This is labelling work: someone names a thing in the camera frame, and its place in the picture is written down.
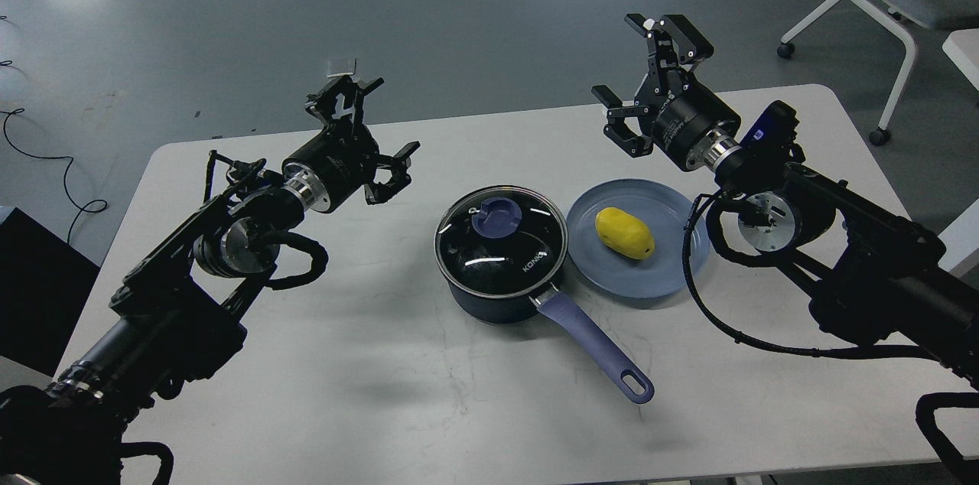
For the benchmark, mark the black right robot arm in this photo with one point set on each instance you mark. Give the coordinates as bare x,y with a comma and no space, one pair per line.
873,278

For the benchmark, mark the dark blue saucepan purple handle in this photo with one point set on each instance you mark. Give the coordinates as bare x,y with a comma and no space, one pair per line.
554,303

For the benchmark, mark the glass pot lid blue knob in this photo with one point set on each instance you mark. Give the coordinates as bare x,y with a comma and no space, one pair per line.
501,241

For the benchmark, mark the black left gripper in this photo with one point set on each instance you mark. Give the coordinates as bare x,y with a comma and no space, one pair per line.
344,156

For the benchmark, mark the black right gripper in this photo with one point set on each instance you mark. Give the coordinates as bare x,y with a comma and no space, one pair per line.
694,127

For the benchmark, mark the yellow potato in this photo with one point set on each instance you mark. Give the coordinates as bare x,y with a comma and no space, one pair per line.
624,233

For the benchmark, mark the blue round plate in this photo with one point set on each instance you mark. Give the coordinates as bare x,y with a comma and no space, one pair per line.
663,209

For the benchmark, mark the white table at right edge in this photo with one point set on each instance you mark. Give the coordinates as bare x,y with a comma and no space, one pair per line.
961,47

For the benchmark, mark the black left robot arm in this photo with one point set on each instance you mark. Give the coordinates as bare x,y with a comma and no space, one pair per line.
180,309

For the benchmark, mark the black box at left edge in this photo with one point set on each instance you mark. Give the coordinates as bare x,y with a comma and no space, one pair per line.
45,284

